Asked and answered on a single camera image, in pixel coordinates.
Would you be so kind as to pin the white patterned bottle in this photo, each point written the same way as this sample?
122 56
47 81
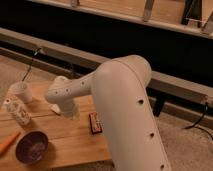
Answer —
17 112

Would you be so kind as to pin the white sponge block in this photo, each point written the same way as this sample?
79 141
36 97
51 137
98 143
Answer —
55 109

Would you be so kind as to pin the black chalkboard eraser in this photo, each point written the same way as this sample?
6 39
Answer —
95 125

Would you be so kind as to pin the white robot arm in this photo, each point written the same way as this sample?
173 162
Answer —
118 88

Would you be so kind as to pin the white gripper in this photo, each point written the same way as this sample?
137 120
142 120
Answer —
69 109

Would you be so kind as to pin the orange carrot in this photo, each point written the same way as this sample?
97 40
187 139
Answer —
7 142

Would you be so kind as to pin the purple bowl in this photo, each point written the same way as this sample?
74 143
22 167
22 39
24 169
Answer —
32 147

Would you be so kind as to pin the white plastic cup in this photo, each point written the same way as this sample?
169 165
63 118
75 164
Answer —
22 90

